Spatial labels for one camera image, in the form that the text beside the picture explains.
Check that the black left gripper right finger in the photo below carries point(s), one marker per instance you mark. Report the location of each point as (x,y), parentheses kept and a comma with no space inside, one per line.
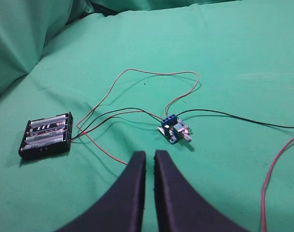
(179,207)

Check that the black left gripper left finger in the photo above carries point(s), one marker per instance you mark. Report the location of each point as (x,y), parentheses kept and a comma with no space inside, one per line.
(121,208)

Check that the blue circuit board module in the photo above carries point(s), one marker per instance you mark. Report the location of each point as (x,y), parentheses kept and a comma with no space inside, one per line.
(175,129)

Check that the silver AA battery bottom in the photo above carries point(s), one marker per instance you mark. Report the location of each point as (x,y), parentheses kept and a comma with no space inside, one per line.
(41,144)

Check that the silver aa battery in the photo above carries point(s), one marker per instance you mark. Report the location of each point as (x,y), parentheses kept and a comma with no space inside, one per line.
(46,121)
(44,136)
(41,144)

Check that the black battery holder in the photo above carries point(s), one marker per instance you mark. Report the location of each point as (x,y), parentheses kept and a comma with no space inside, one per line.
(48,150)

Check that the black striped AA battery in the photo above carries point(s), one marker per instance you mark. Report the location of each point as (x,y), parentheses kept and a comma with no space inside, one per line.
(46,128)

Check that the silver AA battery top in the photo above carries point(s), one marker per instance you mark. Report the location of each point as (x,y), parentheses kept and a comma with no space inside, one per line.
(46,121)

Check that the green table cloth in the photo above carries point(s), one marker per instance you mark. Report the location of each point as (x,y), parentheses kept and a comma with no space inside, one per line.
(227,160)

